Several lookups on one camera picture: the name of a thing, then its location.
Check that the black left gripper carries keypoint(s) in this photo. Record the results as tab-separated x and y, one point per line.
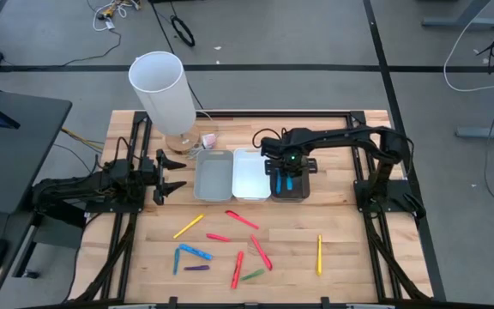
159	176

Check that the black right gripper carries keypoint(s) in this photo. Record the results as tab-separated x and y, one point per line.
298	166

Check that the yellow marker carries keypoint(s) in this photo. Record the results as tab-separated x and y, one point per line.
319	255
189	226

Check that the short pink marker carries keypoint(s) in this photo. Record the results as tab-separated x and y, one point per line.
218	237

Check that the long pink marker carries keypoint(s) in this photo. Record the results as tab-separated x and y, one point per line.
261	252
242	219

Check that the thick blue marker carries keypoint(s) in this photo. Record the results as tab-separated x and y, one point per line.
195	252

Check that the slim translucent blue marker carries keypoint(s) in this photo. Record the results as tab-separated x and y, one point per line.
176	262

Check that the purple marker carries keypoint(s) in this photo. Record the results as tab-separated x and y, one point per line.
196	268

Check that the red marker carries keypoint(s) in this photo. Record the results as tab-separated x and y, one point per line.
237	270

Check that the green marker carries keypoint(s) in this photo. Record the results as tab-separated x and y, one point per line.
252	274

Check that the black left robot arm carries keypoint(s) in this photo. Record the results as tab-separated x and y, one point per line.
71	191

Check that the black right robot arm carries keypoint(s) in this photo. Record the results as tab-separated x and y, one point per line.
341	138

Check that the dark translucent plastic bin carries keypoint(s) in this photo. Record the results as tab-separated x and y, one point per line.
300	192

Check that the grey plastic bin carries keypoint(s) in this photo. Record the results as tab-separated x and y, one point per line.
213	180

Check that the white plastic bin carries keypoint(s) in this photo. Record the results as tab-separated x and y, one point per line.
251	180

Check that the small pink white packet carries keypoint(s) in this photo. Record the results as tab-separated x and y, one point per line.
209	140

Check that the white cylindrical lamp shade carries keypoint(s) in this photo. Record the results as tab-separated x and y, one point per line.
163	98

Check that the black desk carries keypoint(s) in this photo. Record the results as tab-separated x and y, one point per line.
24	163

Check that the desk leg with caster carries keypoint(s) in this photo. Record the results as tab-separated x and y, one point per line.
27	251

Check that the grey desk foot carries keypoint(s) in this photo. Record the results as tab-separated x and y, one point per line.
487	132
461	22

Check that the black aluminium table frame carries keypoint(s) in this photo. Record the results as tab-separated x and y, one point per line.
230	114

